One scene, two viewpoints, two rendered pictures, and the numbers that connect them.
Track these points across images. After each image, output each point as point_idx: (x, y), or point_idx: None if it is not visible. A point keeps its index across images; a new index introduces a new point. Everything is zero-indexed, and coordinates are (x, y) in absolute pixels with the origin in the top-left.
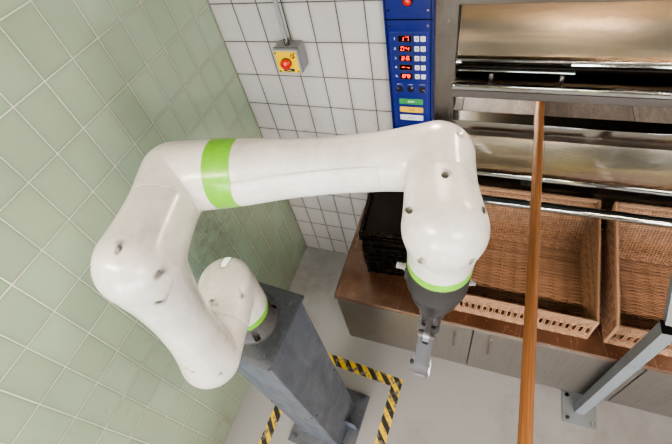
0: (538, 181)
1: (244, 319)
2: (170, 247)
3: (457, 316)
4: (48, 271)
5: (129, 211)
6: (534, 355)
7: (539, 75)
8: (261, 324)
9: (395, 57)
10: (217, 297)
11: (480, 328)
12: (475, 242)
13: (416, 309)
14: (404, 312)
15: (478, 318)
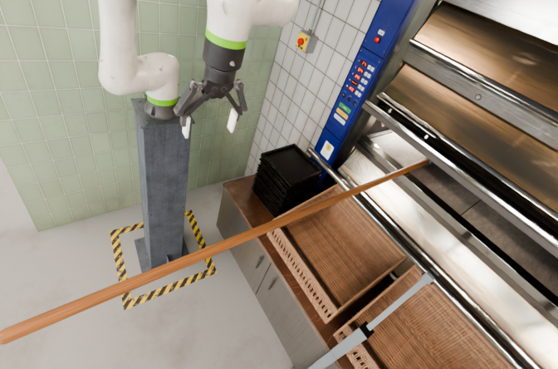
0: (368, 184)
1: (150, 79)
2: None
3: (269, 246)
4: None
5: None
6: (262, 230)
7: (419, 135)
8: (160, 107)
9: (353, 73)
10: (149, 58)
11: (274, 263)
12: None
13: (253, 224)
14: (246, 220)
15: (279, 258)
